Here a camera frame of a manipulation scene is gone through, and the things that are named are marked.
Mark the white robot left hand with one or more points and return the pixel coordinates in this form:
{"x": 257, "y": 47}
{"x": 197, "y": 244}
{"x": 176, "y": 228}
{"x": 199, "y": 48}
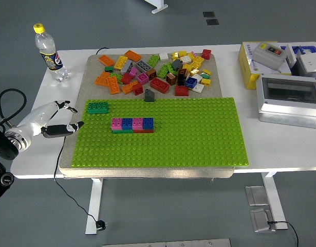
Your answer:
{"x": 37, "y": 118}

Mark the dark green long brick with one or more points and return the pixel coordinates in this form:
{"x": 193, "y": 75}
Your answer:
{"x": 97, "y": 107}

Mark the pink toy brick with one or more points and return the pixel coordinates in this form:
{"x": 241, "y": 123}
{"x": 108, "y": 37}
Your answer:
{"x": 137, "y": 124}
{"x": 116, "y": 124}

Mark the red long brick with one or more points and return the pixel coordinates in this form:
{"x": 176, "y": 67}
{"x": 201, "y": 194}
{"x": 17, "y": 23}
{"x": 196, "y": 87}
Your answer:
{"x": 159, "y": 85}

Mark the brown toy brick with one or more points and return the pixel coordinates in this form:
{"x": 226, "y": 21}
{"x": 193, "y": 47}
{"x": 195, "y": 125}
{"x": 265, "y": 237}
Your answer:
{"x": 182, "y": 72}
{"x": 151, "y": 74}
{"x": 171, "y": 79}

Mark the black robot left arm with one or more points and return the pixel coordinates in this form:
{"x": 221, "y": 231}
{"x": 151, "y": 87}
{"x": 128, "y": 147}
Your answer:
{"x": 6, "y": 149}

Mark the orange toy brick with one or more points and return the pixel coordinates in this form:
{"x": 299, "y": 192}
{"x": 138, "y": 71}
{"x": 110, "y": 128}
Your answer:
{"x": 113, "y": 85}
{"x": 132, "y": 55}
{"x": 128, "y": 88}
{"x": 102, "y": 79}
{"x": 106, "y": 60}

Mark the blue toy brick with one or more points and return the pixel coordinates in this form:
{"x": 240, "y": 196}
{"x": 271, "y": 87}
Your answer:
{"x": 190, "y": 82}
{"x": 127, "y": 124}
{"x": 148, "y": 123}

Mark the lime green brick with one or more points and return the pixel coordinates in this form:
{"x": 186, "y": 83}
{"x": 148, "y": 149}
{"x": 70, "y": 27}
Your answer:
{"x": 117, "y": 76}
{"x": 152, "y": 61}
{"x": 163, "y": 71}
{"x": 171, "y": 68}

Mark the red toy brick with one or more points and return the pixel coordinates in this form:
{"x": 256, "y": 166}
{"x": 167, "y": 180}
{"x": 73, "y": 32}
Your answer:
{"x": 126, "y": 78}
{"x": 206, "y": 54}
{"x": 137, "y": 89}
{"x": 182, "y": 90}

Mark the yellow long brick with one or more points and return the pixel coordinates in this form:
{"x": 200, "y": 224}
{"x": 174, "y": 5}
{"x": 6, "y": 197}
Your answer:
{"x": 120, "y": 62}

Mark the light grey brick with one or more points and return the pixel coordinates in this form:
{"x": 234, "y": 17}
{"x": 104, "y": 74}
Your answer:
{"x": 125, "y": 67}

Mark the light pink brick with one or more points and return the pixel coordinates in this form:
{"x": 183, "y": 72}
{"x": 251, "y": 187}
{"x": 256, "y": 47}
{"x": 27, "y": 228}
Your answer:
{"x": 132, "y": 72}

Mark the red flat brick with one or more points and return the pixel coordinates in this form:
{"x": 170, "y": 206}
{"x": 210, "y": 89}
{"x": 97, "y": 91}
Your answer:
{"x": 143, "y": 131}

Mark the magenta toy brick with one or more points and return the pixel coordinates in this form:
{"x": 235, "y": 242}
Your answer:
{"x": 142, "y": 78}

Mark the dark grey slope brick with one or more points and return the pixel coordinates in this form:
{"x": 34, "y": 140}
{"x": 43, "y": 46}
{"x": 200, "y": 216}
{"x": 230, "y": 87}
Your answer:
{"x": 149, "y": 95}
{"x": 177, "y": 64}

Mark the grey long brick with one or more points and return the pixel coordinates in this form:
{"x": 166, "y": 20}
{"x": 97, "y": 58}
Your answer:
{"x": 142, "y": 66}

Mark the white toy brick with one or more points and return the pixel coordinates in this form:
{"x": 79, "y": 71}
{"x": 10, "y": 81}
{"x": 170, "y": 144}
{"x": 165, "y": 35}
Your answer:
{"x": 198, "y": 88}
{"x": 163, "y": 56}
{"x": 196, "y": 77}

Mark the black toy brick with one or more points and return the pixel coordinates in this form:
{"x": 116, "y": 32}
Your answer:
{"x": 181, "y": 79}

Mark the green studded baseplate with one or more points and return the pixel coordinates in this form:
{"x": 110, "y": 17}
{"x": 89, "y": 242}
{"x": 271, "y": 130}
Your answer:
{"x": 186, "y": 139}

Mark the yellow toy brick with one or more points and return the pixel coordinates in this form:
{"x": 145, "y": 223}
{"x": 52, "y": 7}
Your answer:
{"x": 206, "y": 72}
{"x": 175, "y": 55}
{"x": 182, "y": 53}
{"x": 187, "y": 67}
{"x": 195, "y": 70}
{"x": 205, "y": 82}
{"x": 198, "y": 60}

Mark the white flat brick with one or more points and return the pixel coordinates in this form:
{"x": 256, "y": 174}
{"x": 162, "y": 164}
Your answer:
{"x": 185, "y": 59}

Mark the yellow brick with pink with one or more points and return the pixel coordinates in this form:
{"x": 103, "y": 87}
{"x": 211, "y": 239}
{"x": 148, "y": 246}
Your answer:
{"x": 191, "y": 55}

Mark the small green white brick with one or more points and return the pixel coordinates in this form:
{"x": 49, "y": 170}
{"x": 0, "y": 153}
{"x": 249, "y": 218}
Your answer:
{"x": 204, "y": 75}

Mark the clear bottle with yellow cap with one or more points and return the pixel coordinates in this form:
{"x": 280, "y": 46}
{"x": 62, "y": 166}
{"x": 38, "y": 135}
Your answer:
{"x": 48, "y": 54}

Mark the white table leg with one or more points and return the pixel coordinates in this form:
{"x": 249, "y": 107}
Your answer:
{"x": 273, "y": 200}
{"x": 94, "y": 203}

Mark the grey-brown mat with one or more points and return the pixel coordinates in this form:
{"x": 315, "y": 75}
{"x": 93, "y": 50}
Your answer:
{"x": 147, "y": 172}

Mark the white furniture foot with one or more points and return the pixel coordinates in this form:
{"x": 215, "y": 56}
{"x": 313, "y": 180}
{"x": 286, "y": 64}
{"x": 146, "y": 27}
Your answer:
{"x": 157, "y": 6}

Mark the metal floor strip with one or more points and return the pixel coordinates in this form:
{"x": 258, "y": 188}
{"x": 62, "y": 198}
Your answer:
{"x": 166, "y": 243}

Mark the black floor plate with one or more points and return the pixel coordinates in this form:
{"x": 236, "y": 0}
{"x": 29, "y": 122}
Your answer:
{"x": 212, "y": 22}
{"x": 208, "y": 14}

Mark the yellow cardboard box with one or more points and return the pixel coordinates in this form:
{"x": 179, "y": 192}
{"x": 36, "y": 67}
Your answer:
{"x": 246, "y": 64}

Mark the metal floor plate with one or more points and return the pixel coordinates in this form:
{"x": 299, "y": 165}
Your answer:
{"x": 260, "y": 220}
{"x": 256, "y": 195}

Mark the grey distribution box clear cover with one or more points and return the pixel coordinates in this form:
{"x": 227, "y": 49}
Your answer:
{"x": 288, "y": 103}

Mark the white panel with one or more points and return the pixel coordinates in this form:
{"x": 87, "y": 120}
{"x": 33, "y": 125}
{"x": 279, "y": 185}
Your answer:
{"x": 291, "y": 54}

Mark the blue plastic bin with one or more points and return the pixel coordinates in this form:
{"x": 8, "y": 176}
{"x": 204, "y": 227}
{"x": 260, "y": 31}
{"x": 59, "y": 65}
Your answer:
{"x": 308, "y": 49}

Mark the grey push-button switch box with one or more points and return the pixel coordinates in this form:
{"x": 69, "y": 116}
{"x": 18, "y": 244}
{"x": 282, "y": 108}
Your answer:
{"x": 269, "y": 55}

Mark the white wall socket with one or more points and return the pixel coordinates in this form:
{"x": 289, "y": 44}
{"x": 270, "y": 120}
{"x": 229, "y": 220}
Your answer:
{"x": 310, "y": 63}

